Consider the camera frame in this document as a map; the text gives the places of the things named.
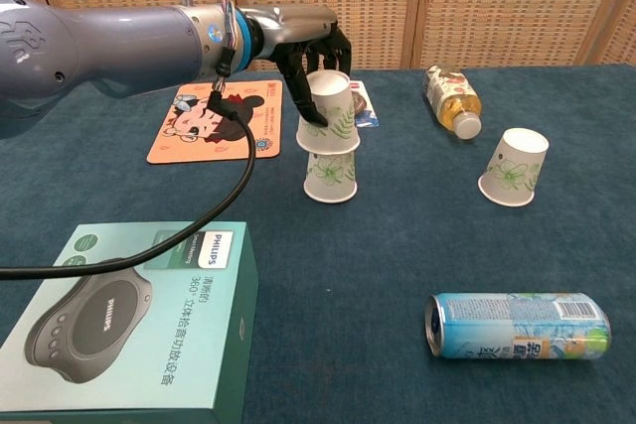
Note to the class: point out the orange cartoon mouse pad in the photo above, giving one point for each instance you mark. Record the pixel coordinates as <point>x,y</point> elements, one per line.
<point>199,143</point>

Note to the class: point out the yellow tea plastic bottle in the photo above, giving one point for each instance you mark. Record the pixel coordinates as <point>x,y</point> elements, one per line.
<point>454,101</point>

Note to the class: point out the teal Philips speaker box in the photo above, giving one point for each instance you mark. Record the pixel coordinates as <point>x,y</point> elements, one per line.
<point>124,334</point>

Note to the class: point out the woven wooden folding screen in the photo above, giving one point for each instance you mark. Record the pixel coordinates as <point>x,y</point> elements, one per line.
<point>497,7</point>

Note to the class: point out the dark teal table cloth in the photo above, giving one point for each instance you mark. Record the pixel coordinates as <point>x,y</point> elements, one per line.
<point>372,255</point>

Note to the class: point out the light blue beverage can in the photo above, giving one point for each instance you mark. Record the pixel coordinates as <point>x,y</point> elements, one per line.
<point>517,327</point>

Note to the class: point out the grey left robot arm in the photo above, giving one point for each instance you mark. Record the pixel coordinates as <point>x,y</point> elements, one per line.
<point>109,46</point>

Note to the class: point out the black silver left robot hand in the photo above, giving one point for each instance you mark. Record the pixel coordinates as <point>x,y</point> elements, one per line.
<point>293,29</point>

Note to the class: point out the white floral paper cup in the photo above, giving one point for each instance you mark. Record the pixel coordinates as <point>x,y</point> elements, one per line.
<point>330,181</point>
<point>337,98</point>
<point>514,171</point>

